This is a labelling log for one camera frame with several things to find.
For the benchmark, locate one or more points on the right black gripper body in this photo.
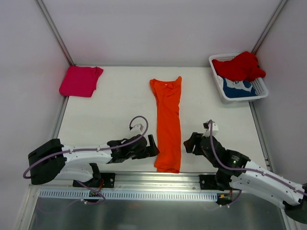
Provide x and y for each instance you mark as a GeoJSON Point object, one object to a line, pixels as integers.
{"type": "Point", "coordinates": [196, 143]}

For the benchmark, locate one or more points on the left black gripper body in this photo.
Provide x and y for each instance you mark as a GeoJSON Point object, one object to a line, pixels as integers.
{"type": "Point", "coordinates": [147, 146]}

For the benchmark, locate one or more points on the orange t shirt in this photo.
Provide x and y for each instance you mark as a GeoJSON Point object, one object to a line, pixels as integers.
{"type": "Point", "coordinates": [167, 95]}

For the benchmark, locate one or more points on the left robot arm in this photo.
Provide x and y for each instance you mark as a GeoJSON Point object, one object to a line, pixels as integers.
{"type": "Point", "coordinates": [55, 161]}

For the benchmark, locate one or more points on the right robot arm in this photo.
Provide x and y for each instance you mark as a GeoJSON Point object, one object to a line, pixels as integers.
{"type": "Point", "coordinates": [238, 172]}

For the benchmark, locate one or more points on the blue white t shirt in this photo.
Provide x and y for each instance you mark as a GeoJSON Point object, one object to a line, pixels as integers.
{"type": "Point", "coordinates": [237, 89]}

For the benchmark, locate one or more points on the white plastic basket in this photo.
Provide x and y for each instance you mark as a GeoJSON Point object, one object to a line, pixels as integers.
{"type": "Point", "coordinates": [258, 84]}

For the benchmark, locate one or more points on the red t shirt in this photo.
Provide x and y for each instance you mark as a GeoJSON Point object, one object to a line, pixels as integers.
{"type": "Point", "coordinates": [244, 67]}

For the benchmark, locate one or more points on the folded pink t shirt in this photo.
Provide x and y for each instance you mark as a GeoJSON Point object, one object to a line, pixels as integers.
{"type": "Point", "coordinates": [80, 81]}

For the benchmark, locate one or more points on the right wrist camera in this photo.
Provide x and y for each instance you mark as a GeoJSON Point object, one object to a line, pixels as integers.
{"type": "Point", "coordinates": [210, 129]}

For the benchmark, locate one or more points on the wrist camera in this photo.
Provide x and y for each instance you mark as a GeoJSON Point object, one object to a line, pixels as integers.
{"type": "Point", "coordinates": [136, 130]}
{"type": "Point", "coordinates": [210, 129]}

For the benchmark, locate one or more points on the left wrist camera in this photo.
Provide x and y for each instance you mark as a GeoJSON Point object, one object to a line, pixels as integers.
{"type": "Point", "coordinates": [136, 130]}

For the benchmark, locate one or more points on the aluminium mounting rail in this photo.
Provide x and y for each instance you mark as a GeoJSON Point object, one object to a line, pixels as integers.
{"type": "Point", "coordinates": [138, 181]}

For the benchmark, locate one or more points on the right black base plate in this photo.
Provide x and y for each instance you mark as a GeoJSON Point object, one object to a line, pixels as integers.
{"type": "Point", "coordinates": [208, 182]}

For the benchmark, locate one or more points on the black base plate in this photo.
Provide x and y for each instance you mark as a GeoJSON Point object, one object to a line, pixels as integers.
{"type": "Point", "coordinates": [208, 182]}
{"type": "Point", "coordinates": [108, 179]}

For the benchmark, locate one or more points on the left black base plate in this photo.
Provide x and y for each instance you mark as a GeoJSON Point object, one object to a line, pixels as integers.
{"type": "Point", "coordinates": [108, 179]}

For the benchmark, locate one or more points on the white slotted cable duct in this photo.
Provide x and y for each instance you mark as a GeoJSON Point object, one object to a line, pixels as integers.
{"type": "Point", "coordinates": [129, 195]}

